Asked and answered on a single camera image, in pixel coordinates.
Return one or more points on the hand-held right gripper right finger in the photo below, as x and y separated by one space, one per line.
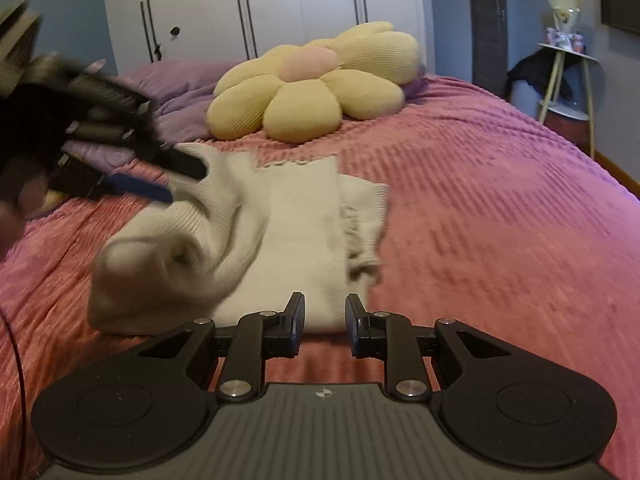
353 322

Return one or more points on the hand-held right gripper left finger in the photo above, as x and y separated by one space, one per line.
296 322

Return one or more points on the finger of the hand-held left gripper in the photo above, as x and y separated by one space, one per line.
182 162
140 188

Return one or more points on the white ribbed knit sweater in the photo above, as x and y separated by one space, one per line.
280 230

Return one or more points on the person's left hand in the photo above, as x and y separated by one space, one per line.
11 225

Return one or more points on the purple duvet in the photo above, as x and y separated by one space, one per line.
175 85

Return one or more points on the grey sofa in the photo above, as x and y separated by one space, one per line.
17 25

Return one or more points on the yellow flower-shaped pillow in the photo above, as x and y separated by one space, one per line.
310 95

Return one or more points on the pink ribbed bedspread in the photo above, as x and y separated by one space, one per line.
500 240

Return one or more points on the white wardrobe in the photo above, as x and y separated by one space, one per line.
300 5

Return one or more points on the black cloth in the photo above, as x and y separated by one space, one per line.
535 72

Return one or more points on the dark door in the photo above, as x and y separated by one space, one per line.
487 25

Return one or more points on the white tripod side table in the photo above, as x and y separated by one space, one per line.
560 52

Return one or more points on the wrapped flower bouquet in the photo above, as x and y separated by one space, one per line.
564 10

